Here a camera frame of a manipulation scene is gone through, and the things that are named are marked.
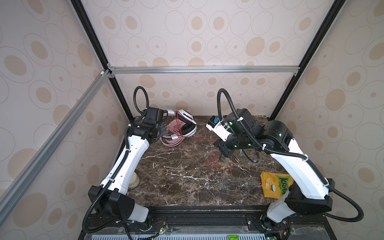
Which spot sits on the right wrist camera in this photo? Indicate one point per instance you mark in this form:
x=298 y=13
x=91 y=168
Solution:
x=218 y=128

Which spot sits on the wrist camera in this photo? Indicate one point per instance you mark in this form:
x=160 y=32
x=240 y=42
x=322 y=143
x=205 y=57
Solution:
x=154 y=116
x=218 y=128

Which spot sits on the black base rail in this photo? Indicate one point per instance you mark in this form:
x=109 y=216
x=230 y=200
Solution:
x=209 y=223

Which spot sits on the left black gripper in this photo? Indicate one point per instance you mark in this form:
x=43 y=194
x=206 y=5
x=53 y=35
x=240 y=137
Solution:
x=163 y=129

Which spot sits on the right black corner post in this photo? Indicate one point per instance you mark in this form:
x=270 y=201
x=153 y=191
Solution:
x=324 y=28

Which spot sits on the horizontal aluminium rail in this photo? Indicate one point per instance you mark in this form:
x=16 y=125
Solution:
x=202 y=70

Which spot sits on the left black corner post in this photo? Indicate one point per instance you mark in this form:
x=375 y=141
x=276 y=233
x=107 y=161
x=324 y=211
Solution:
x=80 y=11

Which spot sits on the pink headset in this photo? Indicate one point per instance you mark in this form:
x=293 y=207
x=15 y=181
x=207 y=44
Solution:
x=174 y=137

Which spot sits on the white black headphones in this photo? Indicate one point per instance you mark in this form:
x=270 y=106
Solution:
x=190 y=127

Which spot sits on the left diagonal aluminium rail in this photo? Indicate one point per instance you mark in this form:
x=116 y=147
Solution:
x=24 y=180

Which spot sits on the yellow snack bag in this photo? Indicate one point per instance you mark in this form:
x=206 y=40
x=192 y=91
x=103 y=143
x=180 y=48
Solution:
x=275 y=185

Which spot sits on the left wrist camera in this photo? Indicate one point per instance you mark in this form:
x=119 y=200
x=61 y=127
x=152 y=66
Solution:
x=154 y=116

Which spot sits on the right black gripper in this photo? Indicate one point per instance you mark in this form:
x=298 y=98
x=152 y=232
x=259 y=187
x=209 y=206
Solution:
x=219 y=145

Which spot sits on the black corner post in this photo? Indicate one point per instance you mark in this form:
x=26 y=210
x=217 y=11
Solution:
x=324 y=28
x=80 y=11

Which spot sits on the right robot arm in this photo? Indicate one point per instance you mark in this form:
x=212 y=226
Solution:
x=309 y=194

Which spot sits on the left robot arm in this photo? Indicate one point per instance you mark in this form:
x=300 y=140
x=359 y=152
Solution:
x=110 y=197

